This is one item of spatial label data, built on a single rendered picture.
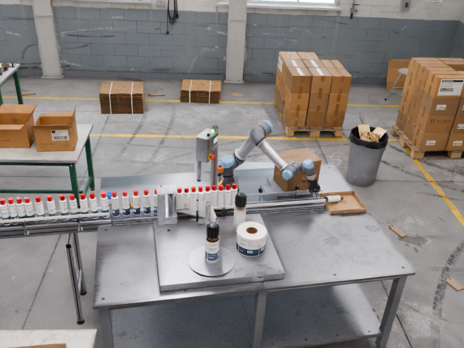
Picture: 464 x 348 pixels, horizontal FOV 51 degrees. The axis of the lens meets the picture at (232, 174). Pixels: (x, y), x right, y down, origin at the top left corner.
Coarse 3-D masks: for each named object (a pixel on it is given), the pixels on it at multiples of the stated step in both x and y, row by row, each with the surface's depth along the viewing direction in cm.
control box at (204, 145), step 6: (204, 132) 350; (210, 132) 351; (216, 132) 352; (198, 138) 343; (204, 138) 342; (210, 138) 343; (198, 144) 345; (204, 144) 343; (210, 144) 345; (198, 150) 348; (204, 150) 345; (210, 150) 347; (216, 150) 358; (198, 156) 350; (204, 156) 348
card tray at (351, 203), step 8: (328, 192) 402; (336, 192) 403; (344, 192) 405; (352, 192) 407; (344, 200) 399; (352, 200) 400; (360, 200) 394; (328, 208) 388; (336, 208) 389; (344, 208) 389; (352, 208) 390; (360, 208) 384
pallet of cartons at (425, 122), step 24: (408, 72) 668; (432, 72) 605; (456, 72) 609; (408, 96) 669; (432, 96) 605; (456, 96) 604; (408, 120) 669; (432, 120) 619; (456, 120) 622; (408, 144) 659; (432, 144) 637; (456, 144) 641
